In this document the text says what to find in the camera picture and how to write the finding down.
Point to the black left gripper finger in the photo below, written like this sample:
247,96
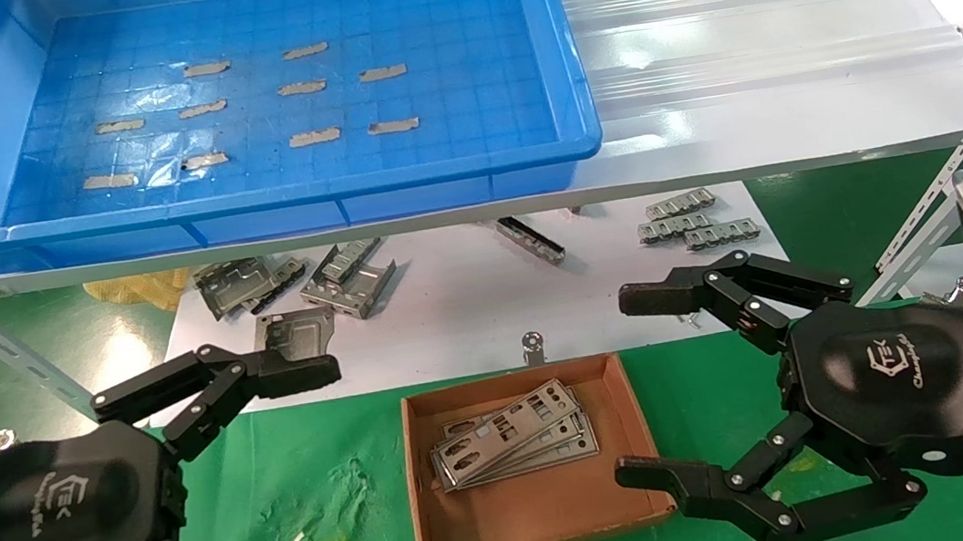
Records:
288,375

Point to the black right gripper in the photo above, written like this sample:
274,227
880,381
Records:
899,375

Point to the brown cardboard box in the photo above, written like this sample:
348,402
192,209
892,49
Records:
548,510

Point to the silver perforated metal plate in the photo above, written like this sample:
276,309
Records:
575,445
455,427
501,429

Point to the green cloth mat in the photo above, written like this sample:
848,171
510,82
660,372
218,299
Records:
726,387

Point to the small silver clip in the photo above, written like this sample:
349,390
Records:
532,349
692,320

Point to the small notched metal strip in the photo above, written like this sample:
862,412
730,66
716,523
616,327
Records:
674,227
722,233
680,205

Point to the white flat board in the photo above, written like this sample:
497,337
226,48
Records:
468,309

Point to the small silver bolt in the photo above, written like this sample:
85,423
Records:
2,441

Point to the silver metal fitting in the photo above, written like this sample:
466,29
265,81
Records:
957,293

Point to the grey tape strip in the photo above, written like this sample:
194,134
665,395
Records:
119,126
305,50
206,68

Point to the white corrugated metal shelf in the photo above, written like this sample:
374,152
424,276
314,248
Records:
739,46

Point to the grey stamped metal bracket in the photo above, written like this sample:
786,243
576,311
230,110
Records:
287,276
351,254
296,334
356,297
226,288

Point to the long narrow metal bracket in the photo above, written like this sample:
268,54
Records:
533,241

